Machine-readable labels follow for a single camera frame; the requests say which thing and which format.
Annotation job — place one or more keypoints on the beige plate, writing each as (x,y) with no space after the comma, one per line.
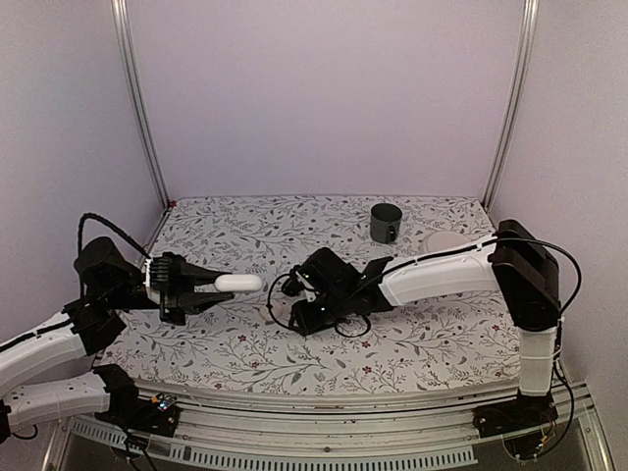
(443,241)

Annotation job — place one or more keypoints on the left aluminium frame post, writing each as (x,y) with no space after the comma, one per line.
(122,26)

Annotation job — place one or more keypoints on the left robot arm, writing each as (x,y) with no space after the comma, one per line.
(109,285)

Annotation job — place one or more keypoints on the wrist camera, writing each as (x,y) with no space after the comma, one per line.
(310,292)
(156,277)

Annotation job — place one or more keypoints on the right aluminium frame post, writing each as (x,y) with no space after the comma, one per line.
(523,57)

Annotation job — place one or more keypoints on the aluminium front rail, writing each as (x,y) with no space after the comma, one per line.
(407,431)

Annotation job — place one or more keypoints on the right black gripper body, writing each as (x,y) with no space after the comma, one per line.
(325,317)

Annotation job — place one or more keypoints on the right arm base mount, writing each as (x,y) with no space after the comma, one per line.
(514,415)

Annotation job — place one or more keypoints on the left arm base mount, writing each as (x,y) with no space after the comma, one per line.
(158,415)

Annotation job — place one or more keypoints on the floral table cloth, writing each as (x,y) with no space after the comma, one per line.
(452,341)

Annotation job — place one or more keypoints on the white earbud case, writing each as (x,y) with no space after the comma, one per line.
(238,283)

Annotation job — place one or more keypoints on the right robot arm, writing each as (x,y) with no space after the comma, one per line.
(511,262)

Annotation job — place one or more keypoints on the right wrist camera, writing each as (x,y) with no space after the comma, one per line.
(310,292)

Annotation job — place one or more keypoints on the dark green mug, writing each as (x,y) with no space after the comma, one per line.
(385,219)

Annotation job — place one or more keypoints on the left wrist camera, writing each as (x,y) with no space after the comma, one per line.
(156,277)

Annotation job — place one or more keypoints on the black earbud case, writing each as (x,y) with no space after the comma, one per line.
(291,288)

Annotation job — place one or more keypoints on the cream earbud case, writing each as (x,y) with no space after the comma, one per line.
(278,312)

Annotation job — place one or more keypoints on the aluminium frame post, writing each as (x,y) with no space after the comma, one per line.
(122,26)
(523,57)

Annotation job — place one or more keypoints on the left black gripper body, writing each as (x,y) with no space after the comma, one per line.
(169,312)

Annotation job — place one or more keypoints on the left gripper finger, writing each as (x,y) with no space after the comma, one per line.
(195,276)
(196,303)

